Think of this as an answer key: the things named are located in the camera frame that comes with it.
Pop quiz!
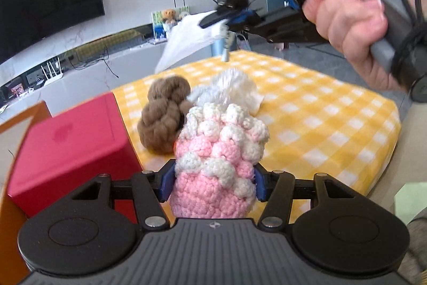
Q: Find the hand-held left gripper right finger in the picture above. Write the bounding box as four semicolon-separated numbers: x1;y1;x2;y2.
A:
254;167;359;230

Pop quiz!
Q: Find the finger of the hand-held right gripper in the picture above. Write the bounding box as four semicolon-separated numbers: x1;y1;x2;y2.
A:
230;13;330;46
198;6;258;29

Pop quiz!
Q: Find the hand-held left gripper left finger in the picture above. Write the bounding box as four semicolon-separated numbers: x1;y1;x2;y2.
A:
67;161;177;230

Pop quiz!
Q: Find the pink white crochet pouch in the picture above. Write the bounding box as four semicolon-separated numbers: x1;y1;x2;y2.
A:
169;102;270;219

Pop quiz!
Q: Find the brown plush toy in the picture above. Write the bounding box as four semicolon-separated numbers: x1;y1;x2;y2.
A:
138;76;192;155

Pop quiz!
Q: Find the orange box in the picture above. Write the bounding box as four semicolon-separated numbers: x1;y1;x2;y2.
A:
0;100;171;285

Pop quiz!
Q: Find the person's right hand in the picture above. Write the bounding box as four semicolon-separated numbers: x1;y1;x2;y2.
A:
302;0;421;92

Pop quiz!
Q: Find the small teddy bear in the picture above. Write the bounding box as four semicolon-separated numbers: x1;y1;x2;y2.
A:
162;8;177;26

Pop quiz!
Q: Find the green picture board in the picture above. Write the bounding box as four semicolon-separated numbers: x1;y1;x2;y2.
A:
151;6;191;39

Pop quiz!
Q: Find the white fluffy scrunchie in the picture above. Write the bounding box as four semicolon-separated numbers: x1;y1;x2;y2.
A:
186;68;266;116

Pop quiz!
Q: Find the red cube box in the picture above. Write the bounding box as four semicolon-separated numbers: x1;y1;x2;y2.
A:
7;93;145;218

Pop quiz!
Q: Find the white marble TV console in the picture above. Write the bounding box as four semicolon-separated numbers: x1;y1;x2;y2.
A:
0;27;228;126

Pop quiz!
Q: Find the white router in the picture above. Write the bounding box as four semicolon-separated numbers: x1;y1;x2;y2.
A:
39;56;64;86

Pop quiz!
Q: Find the black power cable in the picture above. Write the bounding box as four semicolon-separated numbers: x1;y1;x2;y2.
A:
102;47;120;79

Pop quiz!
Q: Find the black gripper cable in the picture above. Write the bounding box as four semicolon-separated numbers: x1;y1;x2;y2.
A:
380;0;427;86

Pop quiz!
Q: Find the black wall television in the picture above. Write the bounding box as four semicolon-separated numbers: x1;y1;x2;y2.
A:
0;0;106;64

